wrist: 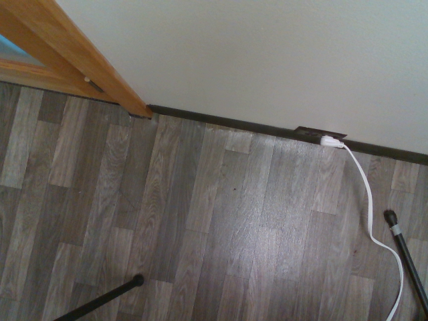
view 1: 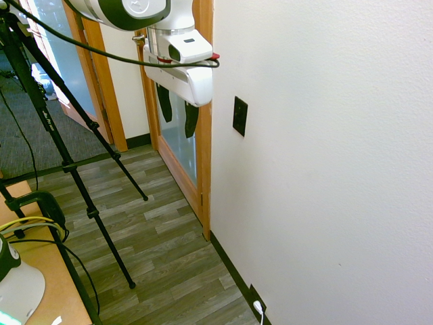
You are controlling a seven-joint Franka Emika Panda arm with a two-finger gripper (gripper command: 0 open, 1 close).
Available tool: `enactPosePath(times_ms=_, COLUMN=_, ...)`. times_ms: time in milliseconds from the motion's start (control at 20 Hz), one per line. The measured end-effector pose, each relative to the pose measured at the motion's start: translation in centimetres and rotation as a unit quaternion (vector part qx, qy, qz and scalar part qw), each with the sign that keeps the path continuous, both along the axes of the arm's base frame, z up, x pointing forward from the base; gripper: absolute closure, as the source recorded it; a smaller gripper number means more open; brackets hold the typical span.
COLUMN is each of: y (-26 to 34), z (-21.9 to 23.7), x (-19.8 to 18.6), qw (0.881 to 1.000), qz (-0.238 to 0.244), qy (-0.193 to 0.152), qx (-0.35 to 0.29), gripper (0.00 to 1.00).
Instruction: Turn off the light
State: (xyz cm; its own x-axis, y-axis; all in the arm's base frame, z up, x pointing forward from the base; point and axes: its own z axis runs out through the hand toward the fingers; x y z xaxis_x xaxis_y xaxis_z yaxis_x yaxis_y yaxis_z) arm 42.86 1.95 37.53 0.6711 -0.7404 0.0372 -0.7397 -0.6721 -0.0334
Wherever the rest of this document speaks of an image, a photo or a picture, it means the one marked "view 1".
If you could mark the wooden door with glass pane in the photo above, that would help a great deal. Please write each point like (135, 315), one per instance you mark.
(179, 149)

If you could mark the white power plug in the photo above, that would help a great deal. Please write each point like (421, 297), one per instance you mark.
(258, 306)

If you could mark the black camera tripod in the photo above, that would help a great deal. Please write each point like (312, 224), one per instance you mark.
(50, 132)

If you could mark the black C-clamp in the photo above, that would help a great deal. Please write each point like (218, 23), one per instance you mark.
(50, 203)

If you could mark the black short baseboard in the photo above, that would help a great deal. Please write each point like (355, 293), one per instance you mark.
(138, 140)

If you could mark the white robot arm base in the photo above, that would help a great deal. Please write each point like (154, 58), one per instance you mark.
(20, 287)

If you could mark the black light switch plate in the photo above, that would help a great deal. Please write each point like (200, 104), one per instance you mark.
(240, 116)

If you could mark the wooden frame with frosted glass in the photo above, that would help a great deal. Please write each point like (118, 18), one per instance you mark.
(101, 81)

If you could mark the black long baseboard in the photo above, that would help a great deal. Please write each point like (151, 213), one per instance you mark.
(233, 271)

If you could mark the wooden door frame post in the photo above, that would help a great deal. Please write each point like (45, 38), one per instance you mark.
(205, 152)

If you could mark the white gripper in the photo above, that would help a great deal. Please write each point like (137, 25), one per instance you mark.
(196, 83)

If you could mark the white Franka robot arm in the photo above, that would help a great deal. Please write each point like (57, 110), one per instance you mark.
(115, 10)

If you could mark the white plug in outlet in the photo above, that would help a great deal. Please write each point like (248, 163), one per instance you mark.
(258, 296)

